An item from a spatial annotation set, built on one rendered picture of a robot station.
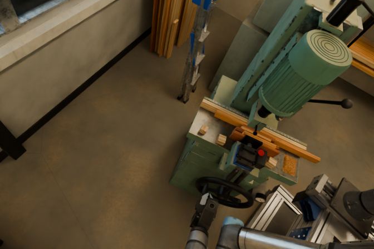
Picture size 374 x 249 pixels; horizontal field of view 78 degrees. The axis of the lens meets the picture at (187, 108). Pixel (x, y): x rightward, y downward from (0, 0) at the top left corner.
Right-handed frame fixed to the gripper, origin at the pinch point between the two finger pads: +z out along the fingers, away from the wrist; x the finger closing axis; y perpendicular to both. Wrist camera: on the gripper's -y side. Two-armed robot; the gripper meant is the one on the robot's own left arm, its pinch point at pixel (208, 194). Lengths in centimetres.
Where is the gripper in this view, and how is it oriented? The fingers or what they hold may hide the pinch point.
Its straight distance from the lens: 110.5
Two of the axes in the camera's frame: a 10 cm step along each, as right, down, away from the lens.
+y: -3.2, 8.4, 4.5
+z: 2.4, -3.8, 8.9
